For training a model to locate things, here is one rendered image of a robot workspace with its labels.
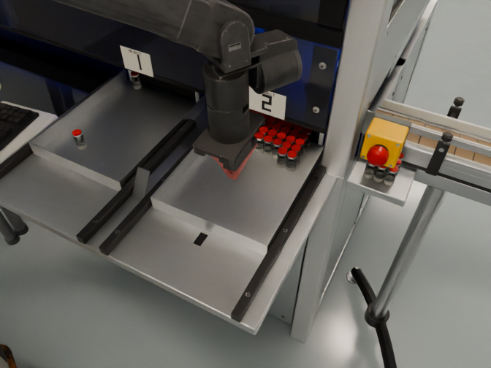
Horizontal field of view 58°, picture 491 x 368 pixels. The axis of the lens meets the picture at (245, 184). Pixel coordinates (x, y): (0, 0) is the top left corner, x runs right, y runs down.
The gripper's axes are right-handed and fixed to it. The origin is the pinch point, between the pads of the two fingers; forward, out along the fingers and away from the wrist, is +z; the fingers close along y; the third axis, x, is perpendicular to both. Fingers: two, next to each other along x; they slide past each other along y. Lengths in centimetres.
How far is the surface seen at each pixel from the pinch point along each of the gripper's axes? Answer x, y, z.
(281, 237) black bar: -7.2, 4.6, 18.7
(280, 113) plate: 3.6, 26.8, 8.8
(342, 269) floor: -13, 60, 110
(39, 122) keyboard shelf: 71, 15, 28
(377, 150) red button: -17.7, 24.1, 7.9
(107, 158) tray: 37.9, 7.5, 20.2
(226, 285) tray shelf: -2.2, -8.2, 20.3
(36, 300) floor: 89, -9, 107
